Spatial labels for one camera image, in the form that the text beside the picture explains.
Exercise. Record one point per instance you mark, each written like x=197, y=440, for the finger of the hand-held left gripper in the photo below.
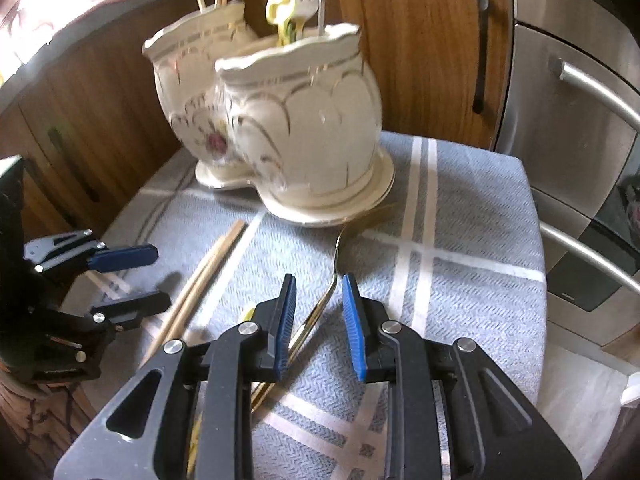
x=140, y=307
x=125, y=256

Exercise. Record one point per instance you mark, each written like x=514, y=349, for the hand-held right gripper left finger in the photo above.
x=285, y=330

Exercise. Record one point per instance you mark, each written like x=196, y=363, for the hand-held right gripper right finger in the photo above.
x=352, y=330

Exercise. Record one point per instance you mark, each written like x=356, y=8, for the yellow-green plastic tool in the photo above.
x=248, y=315
x=277, y=7

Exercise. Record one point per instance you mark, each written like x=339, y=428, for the gold metal utensil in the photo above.
x=330, y=290

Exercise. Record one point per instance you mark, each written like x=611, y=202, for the cream floral ceramic utensil holder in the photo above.
x=310, y=135

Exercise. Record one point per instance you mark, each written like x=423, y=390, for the blue-grey plaid tablecloth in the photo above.
x=450, y=285

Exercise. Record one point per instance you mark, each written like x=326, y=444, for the wooden side panel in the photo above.
x=625, y=330

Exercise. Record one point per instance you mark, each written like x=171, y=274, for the wooden kitchen cabinet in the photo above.
x=425, y=60

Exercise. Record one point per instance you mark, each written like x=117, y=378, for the stainless steel oven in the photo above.
x=550, y=110

